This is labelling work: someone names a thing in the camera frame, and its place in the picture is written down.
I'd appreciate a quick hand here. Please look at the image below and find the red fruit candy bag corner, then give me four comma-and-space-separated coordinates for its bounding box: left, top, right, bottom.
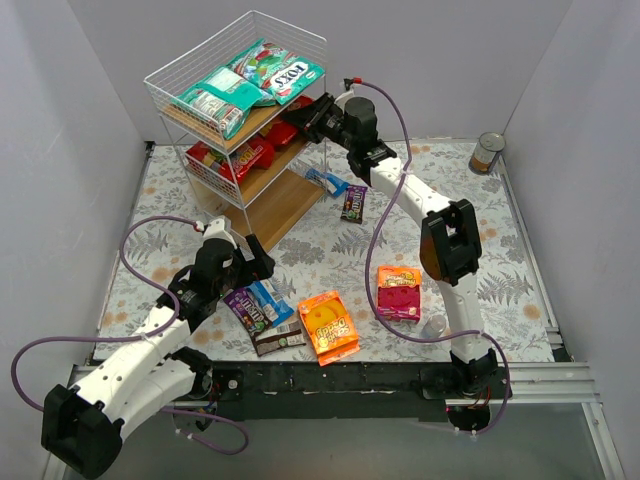
259, 95, 313, 150

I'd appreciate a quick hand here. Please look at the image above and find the green Fox's mint candy bag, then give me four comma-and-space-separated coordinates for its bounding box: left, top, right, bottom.
227, 38, 325, 105

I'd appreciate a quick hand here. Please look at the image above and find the red fruit candy bag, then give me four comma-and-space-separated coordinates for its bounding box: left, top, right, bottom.
186, 135, 275, 183

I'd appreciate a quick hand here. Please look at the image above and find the teal mint candy bag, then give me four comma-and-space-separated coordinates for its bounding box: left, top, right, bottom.
174, 66, 276, 140

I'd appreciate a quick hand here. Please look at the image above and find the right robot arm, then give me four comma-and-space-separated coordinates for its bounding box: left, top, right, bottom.
286, 94, 497, 394

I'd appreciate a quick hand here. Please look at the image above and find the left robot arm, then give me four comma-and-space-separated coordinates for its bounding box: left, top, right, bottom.
41, 213, 299, 479

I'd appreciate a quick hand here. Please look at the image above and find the purple M&M's candy bag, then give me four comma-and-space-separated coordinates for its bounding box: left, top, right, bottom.
223, 287, 273, 338

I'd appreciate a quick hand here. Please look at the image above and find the blue candy bar wrapper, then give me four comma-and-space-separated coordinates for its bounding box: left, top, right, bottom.
248, 280, 294, 327

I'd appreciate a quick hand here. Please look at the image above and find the blue candy wrapper near shelf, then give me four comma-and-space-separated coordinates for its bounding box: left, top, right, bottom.
304, 168, 349, 198

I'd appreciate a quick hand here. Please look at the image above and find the brown chocolate bar wrapper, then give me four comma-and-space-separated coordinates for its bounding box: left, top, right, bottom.
252, 321, 306, 357

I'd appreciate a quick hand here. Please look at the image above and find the orange Scrub Daddy box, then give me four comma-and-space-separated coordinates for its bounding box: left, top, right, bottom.
298, 290, 360, 367

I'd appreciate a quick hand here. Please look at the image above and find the metal tin can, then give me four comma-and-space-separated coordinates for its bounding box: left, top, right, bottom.
469, 132, 506, 175

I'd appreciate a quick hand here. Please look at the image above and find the pink Scrub Daddy box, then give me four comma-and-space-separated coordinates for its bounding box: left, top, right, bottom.
377, 265, 422, 323

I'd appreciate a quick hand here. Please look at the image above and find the clear plastic bottle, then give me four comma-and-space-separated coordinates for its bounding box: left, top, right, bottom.
420, 314, 447, 342

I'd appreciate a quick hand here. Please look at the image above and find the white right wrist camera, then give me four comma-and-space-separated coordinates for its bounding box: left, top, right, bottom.
335, 88, 355, 109

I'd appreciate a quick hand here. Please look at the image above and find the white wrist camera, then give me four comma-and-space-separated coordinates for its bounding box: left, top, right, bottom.
335, 88, 355, 109
203, 215, 235, 243

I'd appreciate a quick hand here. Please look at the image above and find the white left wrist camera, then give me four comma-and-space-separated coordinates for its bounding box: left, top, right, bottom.
203, 215, 235, 243

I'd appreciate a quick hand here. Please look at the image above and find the white wire wooden shelf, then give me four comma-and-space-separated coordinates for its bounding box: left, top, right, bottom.
144, 10, 327, 243

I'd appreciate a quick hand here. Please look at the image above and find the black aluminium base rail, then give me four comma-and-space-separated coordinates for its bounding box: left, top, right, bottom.
64, 357, 601, 426

